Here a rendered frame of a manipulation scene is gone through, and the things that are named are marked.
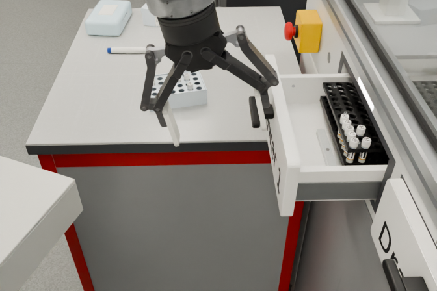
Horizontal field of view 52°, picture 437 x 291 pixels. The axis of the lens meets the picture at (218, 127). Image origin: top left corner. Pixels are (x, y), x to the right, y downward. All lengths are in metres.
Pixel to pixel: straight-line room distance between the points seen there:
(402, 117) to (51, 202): 0.50
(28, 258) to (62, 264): 0.99
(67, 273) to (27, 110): 1.01
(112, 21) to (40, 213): 0.68
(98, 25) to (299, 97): 0.62
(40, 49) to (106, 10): 1.66
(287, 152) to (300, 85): 0.25
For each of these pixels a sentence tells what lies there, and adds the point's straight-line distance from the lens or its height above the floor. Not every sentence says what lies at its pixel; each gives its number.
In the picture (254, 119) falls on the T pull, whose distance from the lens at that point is 0.69.
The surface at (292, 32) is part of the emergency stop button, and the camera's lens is 1.01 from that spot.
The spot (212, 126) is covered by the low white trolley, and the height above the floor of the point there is 0.76.
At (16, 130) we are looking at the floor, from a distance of 2.30.
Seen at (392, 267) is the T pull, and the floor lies 0.91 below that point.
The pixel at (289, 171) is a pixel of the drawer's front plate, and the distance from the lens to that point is 0.61.
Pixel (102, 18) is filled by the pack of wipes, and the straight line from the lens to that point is 1.27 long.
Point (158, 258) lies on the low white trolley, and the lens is 1.19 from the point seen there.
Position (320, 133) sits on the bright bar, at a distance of 0.78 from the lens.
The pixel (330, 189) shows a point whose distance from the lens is 0.67.
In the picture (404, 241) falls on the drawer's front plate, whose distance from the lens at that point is 0.58.
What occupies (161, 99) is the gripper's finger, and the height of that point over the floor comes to 0.96.
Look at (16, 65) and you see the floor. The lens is 2.82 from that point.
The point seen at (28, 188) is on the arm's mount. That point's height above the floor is 0.83.
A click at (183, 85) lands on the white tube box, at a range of 0.98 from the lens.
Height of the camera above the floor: 1.33
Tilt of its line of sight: 39 degrees down
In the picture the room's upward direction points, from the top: straight up
